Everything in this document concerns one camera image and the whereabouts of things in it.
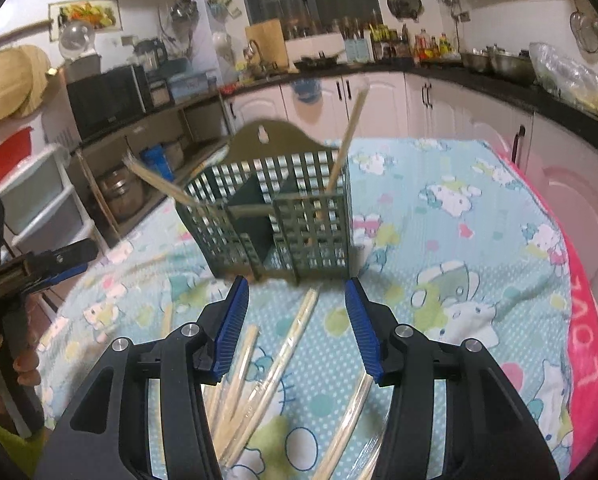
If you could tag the clear plastic bag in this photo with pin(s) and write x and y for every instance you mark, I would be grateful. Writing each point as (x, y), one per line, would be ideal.
(569, 80)

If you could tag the knife block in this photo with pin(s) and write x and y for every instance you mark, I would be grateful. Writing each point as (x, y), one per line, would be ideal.
(357, 49)

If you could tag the blue storage box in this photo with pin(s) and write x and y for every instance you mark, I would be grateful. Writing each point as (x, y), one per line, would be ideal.
(191, 87)

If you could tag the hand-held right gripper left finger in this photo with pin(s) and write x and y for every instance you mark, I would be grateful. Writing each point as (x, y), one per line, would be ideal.
(231, 330)

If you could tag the black microwave oven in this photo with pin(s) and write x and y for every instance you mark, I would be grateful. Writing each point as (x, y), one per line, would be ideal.
(104, 100)

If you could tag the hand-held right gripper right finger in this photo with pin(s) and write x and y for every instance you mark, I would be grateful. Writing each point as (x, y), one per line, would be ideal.
(361, 330)

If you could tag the dark blender jug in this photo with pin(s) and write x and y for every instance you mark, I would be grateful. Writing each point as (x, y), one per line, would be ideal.
(151, 55)

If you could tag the row of condiment bottles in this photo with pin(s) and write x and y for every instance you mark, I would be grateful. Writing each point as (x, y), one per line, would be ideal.
(434, 46)

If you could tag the clear glass bowl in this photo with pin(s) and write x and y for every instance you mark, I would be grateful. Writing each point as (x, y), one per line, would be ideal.
(76, 40)

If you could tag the steel pot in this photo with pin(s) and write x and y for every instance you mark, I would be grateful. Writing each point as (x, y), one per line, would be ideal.
(121, 192)

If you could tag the steel basin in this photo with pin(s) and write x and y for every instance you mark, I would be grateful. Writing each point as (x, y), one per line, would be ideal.
(499, 62)

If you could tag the round wooden cutting board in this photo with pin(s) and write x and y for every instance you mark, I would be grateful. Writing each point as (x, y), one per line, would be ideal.
(4, 90)
(41, 75)

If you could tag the hanging steel pot lid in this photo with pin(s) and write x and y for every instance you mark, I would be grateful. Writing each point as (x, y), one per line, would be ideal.
(405, 4)

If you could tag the white plastic drawer unit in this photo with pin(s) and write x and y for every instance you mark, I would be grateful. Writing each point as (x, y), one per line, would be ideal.
(34, 195)

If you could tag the fruit wall picture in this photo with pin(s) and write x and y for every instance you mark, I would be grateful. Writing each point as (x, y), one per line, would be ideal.
(84, 15)

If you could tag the grey-green plastic utensil holder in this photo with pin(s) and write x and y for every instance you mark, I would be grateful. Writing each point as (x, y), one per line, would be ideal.
(304, 240)

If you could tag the black wok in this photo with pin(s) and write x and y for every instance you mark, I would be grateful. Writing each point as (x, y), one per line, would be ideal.
(319, 61)

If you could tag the rectangular wooden cutting board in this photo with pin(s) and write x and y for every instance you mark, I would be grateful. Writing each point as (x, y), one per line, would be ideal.
(268, 42)

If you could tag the hanging steel colander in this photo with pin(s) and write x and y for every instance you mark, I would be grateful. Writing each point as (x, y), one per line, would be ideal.
(185, 10)

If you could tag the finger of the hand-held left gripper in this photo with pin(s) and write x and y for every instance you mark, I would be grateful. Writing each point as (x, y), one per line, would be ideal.
(66, 275)
(59, 254)

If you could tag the red plastic basin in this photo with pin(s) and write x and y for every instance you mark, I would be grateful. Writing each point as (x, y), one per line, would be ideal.
(4, 155)

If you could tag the person's left hand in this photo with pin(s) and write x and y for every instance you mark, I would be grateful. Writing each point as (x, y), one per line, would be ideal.
(26, 367)

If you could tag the blue cartoon printed blanket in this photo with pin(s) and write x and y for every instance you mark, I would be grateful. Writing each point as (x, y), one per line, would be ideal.
(429, 260)

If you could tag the pink blanket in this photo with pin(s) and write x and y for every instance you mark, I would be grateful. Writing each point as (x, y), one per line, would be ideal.
(584, 340)

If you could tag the blue round cabinet sticker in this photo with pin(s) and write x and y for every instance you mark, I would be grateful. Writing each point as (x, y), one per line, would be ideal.
(307, 90)

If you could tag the wooden chopsticks pair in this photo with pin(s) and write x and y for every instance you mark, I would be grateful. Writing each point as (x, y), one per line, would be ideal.
(214, 405)
(299, 325)
(349, 425)
(349, 135)
(167, 317)
(164, 182)
(244, 360)

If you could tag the person's left forearm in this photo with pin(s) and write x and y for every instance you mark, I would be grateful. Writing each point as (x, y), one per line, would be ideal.
(9, 442)

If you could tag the black kitchen countertop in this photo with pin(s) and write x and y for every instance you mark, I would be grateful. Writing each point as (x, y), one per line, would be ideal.
(504, 87)

